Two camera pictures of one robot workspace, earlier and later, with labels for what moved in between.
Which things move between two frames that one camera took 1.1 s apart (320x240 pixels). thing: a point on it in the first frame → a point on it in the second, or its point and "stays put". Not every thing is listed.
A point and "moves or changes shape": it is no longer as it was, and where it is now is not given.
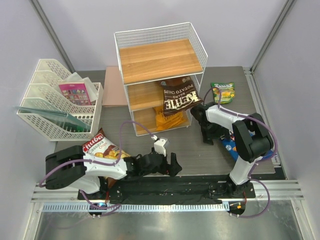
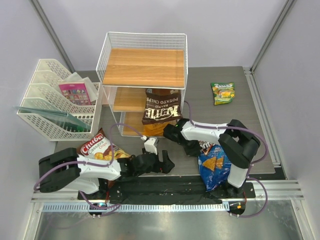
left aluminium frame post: [54, 34] stays put
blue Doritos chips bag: [229, 143] moves or changes shape
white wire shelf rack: [162, 68] moves or changes shape
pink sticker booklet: [76, 93] stays put
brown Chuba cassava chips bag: [100, 145] stays put
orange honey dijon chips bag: [167, 121] → [154, 129]
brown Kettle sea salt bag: [179, 94] → [162, 105]
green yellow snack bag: [227, 92] stays put
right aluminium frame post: [288, 6] stays put
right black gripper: [208, 137] → [195, 152]
